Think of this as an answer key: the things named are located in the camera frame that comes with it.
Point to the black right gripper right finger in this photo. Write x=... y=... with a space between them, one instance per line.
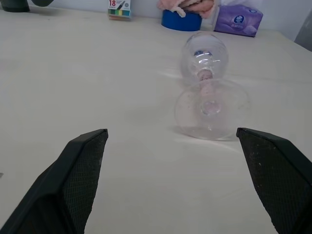
x=280 y=180

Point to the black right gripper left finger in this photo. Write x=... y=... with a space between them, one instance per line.
x=61 y=185

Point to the clear wine glass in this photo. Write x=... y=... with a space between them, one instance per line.
x=214 y=108

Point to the purple tissue pack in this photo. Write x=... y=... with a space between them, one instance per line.
x=239 y=22

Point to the marker pen box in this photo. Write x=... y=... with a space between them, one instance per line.
x=119 y=9

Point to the black game controller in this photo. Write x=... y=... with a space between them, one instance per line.
x=14 y=6

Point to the blue bowl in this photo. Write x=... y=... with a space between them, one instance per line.
x=181 y=23

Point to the pink towel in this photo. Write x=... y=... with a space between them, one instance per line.
x=195 y=7

